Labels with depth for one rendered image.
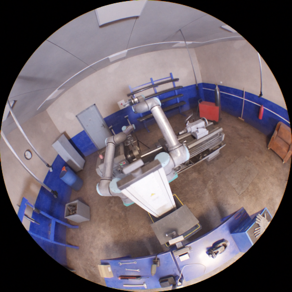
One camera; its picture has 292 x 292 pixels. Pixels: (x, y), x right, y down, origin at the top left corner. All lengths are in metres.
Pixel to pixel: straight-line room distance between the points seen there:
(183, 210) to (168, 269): 0.86
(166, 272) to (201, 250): 0.49
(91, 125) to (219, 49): 6.70
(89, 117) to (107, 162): 3.88
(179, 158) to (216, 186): 1.81
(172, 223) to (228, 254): 0.92
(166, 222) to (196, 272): 0.86
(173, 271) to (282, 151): 3.96
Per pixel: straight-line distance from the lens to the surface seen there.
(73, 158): 4.91
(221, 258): 1.58
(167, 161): 0.88
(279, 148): 4.11
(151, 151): 2.22
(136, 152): 1.84
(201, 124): 2.27
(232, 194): 2.65
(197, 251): 1.47
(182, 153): 0.94
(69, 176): 4.12
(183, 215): 1.47
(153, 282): 1.66
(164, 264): 1.51
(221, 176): 2.76
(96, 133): 5.08
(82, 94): 4.83
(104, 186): 1.03
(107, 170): 1.10
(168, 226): 1.47
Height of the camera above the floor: 2.29
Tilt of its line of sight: 36 degrees down
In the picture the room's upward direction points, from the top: 24 degrees counter-clockwise
